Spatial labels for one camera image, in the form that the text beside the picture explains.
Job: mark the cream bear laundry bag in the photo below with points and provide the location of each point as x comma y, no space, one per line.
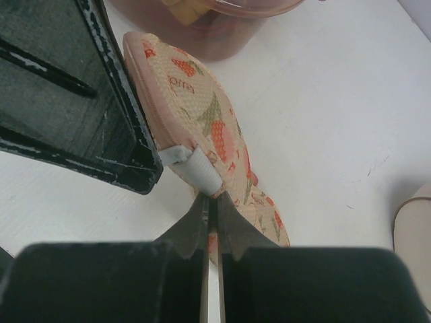
412,231

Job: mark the pink plastic basket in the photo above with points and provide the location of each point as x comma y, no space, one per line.
219,34

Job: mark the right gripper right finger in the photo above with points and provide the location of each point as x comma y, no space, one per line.
263,282

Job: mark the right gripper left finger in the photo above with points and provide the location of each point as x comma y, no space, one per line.
165,280

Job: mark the floral mesh laundry bag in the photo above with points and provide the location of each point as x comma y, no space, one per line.
195,129

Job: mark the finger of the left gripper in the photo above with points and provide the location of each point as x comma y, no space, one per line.
66,96

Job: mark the yellow bra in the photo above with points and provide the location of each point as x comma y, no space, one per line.
185,11

